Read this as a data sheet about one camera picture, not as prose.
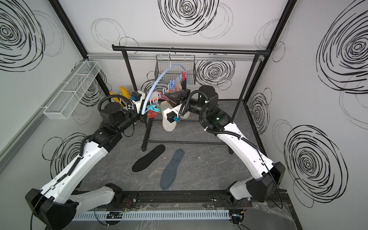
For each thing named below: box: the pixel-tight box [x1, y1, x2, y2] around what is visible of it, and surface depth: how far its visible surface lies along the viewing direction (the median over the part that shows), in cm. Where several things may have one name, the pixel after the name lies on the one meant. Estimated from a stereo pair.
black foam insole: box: [131, 143, 166, 173], surface depth 89 cm
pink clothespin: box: [177, 81, 183, 92], surface depth 75 cm
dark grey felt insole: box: [160, 148, 185, 191], surface depth 85 cm
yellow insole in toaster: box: [119, 86, 130, 100], surface depth 98 cm
